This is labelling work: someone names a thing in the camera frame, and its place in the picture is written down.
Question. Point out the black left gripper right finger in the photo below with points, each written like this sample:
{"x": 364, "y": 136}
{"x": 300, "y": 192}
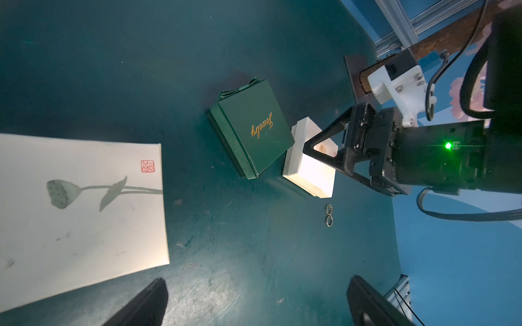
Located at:
{"x": 369, "y": 307}

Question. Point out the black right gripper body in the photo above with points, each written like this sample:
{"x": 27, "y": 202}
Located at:
{"x": 374, "y": 149}

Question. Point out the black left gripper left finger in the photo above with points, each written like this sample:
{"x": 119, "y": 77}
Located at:
{"x": 146, "y": 308}

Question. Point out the white lotus box lid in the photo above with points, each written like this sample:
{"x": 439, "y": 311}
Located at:
{"x": 76, "y": 213}

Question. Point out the white flower gift box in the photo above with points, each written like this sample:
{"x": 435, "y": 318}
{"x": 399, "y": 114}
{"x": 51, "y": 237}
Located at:
{"x": 310, "y": 174}

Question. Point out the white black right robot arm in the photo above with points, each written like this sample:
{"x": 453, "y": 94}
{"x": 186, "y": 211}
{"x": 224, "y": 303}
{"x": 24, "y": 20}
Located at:
{"x": 503, "y": 143}

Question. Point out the green jewelry box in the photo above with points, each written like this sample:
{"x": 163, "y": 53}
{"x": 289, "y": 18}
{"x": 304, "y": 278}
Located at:
{"x": 252, "y": 127}

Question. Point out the brown tree base plate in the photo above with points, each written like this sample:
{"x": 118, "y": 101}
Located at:
{"x": 444, "y": 43}

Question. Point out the right aluminium frame post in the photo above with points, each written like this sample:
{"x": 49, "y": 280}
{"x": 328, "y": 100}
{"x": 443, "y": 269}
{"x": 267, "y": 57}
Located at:
{"x": 406, "y": 31}

